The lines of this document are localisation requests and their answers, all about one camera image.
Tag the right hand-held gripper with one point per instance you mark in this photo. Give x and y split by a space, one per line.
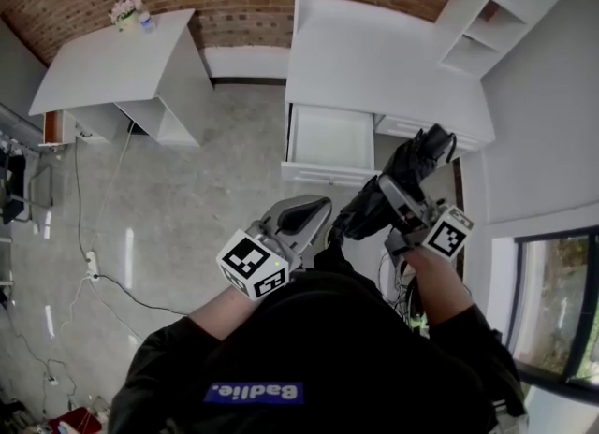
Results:
447 233

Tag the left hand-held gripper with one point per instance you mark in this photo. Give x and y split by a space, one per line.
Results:
250 259

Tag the black umbrella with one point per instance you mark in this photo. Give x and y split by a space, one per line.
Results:
412 161

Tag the white drawer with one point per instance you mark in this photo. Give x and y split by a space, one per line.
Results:
327 137
412 125

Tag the person's left forearm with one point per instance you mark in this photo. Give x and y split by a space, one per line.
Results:
220 313

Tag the person's right forearm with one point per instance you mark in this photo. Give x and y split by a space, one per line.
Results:
437 287

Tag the white closed drawer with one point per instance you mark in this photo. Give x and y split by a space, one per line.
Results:
412 125

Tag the orange-brown open drawer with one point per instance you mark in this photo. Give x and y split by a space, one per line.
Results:
54 127

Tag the brown wooden strip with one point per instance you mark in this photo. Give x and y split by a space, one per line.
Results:
457 217

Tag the person's black shirt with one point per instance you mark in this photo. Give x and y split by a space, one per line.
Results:
327 343

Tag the black-framed window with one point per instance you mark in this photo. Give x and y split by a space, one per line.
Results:
557 306

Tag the white power strip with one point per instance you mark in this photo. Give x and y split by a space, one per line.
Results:
92 264

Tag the white desk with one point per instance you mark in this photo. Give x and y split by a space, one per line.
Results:
374 58

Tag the white shelf unit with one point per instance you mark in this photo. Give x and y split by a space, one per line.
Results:
491 16

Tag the white side table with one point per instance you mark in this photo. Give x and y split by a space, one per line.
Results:
117 67

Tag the red bag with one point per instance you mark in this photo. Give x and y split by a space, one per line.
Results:
77 420

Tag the black chair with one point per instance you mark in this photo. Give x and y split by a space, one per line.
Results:
14 189

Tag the potted white flowers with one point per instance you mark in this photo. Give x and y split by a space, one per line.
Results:
124 11

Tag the white wall plug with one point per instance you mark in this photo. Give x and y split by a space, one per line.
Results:
50 380

